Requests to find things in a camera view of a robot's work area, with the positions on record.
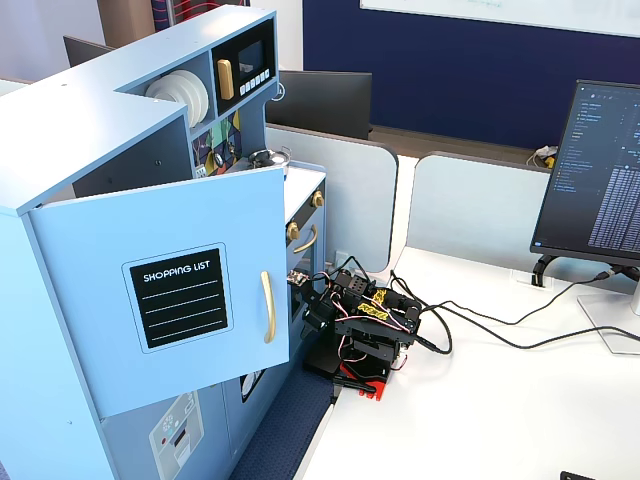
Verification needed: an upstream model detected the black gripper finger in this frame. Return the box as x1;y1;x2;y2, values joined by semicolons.
301;309;327;335
297;285;322;315

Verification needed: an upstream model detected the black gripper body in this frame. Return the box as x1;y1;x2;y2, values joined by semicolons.
313;272;352;322

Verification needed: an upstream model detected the oven door with window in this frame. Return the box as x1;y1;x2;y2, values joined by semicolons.
286;224;326;322

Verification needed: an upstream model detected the black microwave door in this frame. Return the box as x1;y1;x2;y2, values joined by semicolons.
210;18;277;119

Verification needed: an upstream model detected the blue lower cabinet door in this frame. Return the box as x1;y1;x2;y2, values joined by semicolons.
98;382;227;480

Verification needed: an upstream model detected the red table clamp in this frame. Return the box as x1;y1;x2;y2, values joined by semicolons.
332;362;389;402

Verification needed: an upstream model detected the grey rounded desk divider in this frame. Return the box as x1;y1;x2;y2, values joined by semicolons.
264;124;400;274
405;151;554;269

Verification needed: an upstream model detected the dark blue textured mat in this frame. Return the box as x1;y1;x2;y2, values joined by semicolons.
227;367;336;480

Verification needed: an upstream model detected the black shopping list board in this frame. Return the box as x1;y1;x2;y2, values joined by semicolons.
121;242;235;355

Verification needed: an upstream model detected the silver metal toy pot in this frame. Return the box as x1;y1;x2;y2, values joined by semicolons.
248;146;292;169

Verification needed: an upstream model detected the colourful mosaic backsplash panel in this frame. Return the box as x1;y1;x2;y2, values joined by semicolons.
192;112;242;179

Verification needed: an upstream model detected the dark switched-off monitor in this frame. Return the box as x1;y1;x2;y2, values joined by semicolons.
264;69;374;141
63;35;118;69

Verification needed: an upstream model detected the white toy plate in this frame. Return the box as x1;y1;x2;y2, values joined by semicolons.
167;70;204;125
174;68;211;124
144;74;194;112

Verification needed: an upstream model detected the dark blue pin board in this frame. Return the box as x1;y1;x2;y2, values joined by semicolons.
302;0;640;151

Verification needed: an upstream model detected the lit computer monitor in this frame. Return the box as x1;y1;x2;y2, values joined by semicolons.
529;78;640;274

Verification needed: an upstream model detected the silver monitor stand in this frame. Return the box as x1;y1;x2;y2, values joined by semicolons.
577;264;640;356

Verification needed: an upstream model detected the light blue toy kitchen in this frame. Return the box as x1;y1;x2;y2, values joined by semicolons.
0;3;329;480

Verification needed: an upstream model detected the navy cloth with red stripes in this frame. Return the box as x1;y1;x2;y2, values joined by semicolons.
149;0;250;29

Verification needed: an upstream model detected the white whiteboard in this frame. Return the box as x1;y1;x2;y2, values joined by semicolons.
359;0;640;39

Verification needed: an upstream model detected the long gold cabinet door handle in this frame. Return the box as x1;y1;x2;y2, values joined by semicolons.
259;270;278;345

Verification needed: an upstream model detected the curved gold oven handle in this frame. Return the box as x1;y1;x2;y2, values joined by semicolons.
292;224;319;255

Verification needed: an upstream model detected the long black cable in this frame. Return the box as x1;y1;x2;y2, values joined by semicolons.
389;269;640;355

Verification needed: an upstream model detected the chunky gold microwave handle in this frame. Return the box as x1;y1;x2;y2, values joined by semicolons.
216;58;235;100

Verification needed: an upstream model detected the white and yellow cable bundle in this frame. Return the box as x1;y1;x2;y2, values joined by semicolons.
526;144;559;171

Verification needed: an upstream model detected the black cable with plug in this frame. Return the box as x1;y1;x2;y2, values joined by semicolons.
419;268;614;326

